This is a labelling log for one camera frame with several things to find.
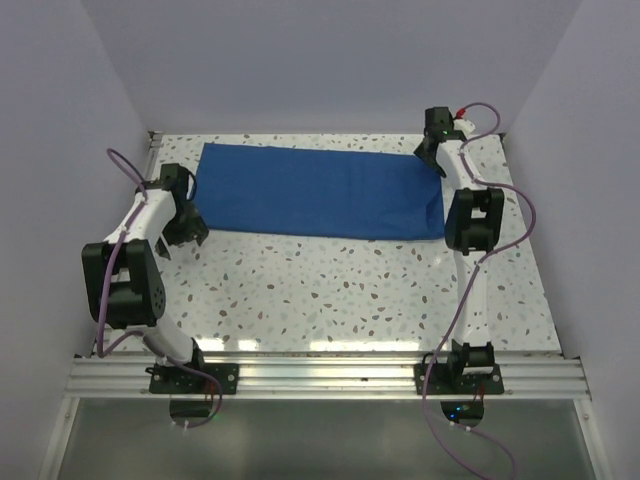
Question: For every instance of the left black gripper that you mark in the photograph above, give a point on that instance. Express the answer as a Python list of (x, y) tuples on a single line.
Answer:
[(195, 229)]

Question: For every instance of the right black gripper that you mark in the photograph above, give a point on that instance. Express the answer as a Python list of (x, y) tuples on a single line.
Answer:
[(428, 160)]

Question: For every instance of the blue surgical cloth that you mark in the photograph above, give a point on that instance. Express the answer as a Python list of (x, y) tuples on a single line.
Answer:
[(322, 193)]

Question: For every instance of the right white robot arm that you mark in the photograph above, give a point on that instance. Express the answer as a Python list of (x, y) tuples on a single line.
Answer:
[(472, 230)]

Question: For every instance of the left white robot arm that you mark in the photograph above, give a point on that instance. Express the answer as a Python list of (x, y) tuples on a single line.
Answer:
[(125, 289)]

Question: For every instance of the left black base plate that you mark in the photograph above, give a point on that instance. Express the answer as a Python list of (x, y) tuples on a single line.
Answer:
[(218, 378)]

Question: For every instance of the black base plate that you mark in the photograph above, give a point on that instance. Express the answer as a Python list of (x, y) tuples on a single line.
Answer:
[(218, 378), (443, 382)]

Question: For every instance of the aluminium front rail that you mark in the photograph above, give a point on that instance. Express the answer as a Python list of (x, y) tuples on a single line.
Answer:
[(332, 376)]

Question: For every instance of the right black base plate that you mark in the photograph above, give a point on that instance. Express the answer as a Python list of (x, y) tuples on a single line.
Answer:
[(443, 382)]

